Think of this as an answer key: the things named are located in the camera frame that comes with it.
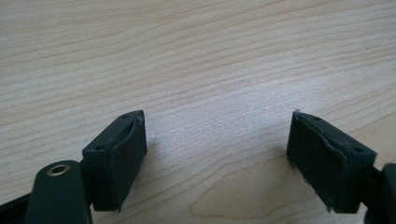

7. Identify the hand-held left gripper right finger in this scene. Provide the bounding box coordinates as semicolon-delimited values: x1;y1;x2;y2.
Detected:
286;109;377;215

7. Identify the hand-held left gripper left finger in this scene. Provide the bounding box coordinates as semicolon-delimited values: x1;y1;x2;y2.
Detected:
81;109;149;213

